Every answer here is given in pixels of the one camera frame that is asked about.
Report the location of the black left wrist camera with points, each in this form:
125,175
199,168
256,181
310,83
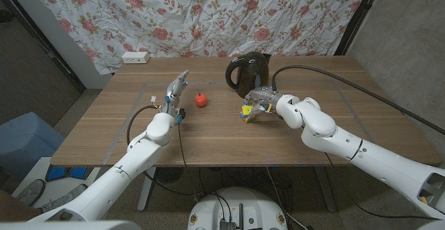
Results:
181,113

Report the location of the person brown leg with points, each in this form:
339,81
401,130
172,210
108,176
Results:
14,209

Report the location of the white table leg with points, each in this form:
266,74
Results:
144,195

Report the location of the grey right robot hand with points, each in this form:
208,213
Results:
260,98

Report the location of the white power strip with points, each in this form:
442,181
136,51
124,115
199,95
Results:
135,57

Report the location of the grey sneaker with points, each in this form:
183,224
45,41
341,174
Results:
64,198
31,191

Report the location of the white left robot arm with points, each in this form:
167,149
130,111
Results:
118,174

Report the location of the blue black floor pad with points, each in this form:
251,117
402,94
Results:
62,173

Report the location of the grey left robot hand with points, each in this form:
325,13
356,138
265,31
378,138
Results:
174,92

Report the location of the black electric kettle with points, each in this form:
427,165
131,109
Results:
248,73

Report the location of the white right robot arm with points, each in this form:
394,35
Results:
354,146

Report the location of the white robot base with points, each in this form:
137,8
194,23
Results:
240,205

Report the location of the red ball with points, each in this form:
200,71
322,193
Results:
200,100

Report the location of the multicoloured rubiks cube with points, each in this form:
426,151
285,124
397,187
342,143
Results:
247,113

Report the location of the floral print backdrop cloth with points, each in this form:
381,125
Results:
194,14

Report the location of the white floor mat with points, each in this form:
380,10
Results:
36,169

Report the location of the blue plastic bin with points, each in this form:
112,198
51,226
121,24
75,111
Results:
24,136

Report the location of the black round floor disc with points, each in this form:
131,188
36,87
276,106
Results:
168,175

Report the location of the grey table leg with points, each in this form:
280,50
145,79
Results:
327,191

